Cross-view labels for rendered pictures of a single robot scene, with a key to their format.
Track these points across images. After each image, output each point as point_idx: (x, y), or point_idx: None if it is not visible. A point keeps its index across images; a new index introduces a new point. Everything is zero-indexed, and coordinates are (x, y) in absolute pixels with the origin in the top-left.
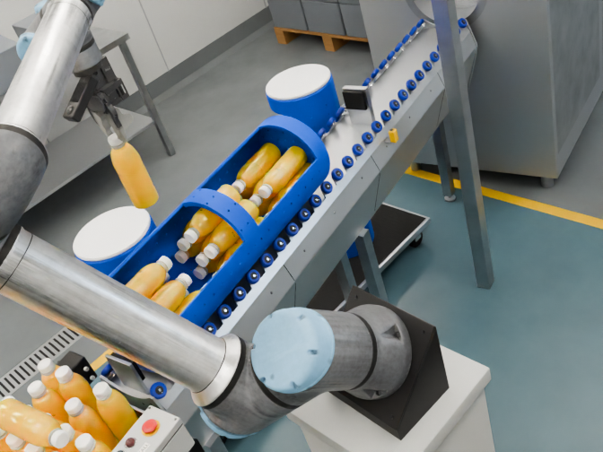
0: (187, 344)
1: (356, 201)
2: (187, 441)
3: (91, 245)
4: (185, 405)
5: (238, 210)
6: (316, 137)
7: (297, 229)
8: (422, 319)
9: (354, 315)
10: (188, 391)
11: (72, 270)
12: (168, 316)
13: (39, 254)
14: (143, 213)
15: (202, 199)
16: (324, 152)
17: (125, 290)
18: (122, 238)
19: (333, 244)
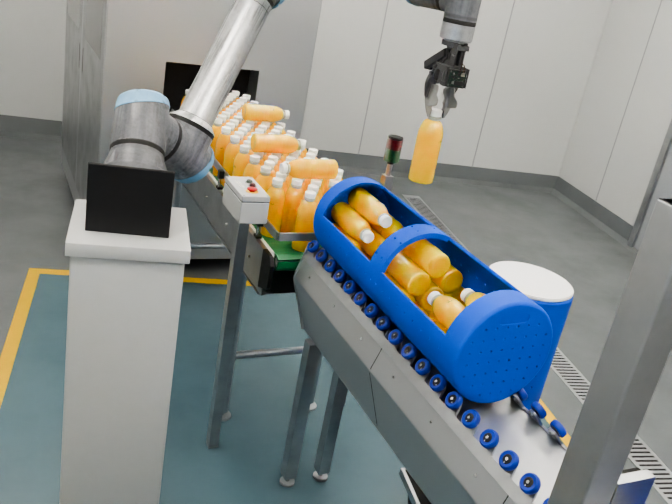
0: (191, 87)
1: (448, 467)
2: (238, 215)
3: (520, 268)
4: (304, 274)
5: (393, 246)
6: (467, 327)
7: (405, 355)
8: (101, 164)
9: (137, 138)
10: (310, 273)
11: (230, 18)
12: (206, 73)
13: (238, 1)
14: (538, 295)
15: (420, 226)
16: (454, 345)
17: (221, 48)
18: (509, 277)
19: (415, 445)
